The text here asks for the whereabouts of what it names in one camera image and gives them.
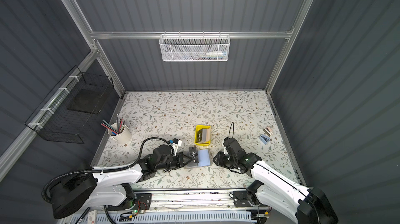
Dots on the black wire basket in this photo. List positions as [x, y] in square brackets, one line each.
[74, 110]

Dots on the pink white small clip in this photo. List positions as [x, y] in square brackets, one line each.
[268, 131]

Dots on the white tube in basket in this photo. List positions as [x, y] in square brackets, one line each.
[217, 54]

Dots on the yellow plastic tray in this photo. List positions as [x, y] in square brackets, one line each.
[198, 130]

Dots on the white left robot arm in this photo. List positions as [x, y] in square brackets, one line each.
[111, 188]

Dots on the aluminium frame post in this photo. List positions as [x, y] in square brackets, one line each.
[85, 29]

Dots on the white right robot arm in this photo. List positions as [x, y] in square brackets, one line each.
[297, 202]

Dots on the white pen cup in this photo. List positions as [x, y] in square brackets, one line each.
[123, 138]

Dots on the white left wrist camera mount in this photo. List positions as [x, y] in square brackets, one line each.
[175, 143]

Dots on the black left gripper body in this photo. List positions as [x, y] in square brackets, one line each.
[173, 163]

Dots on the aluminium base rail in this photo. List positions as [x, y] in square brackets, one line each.
[197, 200]

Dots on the white slotted cable duct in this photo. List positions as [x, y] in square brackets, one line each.
[185, 217]

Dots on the blue small clip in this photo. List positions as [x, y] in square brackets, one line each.
[264, 139]

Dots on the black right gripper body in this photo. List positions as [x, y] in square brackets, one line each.
[233, 160]

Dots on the coloured pens in cup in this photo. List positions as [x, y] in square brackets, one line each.
[116, 128]

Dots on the white wire mesh basket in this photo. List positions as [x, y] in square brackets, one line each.
[193, 49]

